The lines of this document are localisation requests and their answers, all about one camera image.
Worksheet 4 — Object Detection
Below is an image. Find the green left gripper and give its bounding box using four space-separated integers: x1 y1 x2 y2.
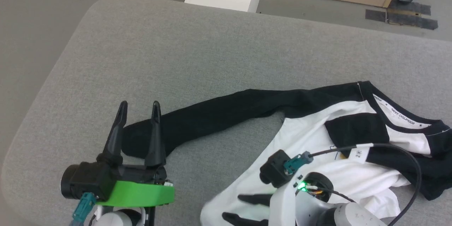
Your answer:
61 101 175 208

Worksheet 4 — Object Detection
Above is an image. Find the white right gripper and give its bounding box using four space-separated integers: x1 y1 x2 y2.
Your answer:
222 172 334 226

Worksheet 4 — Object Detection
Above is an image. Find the white and black shirt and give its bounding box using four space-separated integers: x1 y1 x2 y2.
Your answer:
122 81 452 226

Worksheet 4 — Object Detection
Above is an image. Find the grey fabric sofa cushion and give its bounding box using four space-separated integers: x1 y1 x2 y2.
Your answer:
0 0 452 226

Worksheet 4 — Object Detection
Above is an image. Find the long black floor tape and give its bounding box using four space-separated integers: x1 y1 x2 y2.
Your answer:
365 9 438 30

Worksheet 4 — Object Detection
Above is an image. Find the short black floor tape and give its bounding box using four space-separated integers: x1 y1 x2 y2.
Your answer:
388 2 431 16

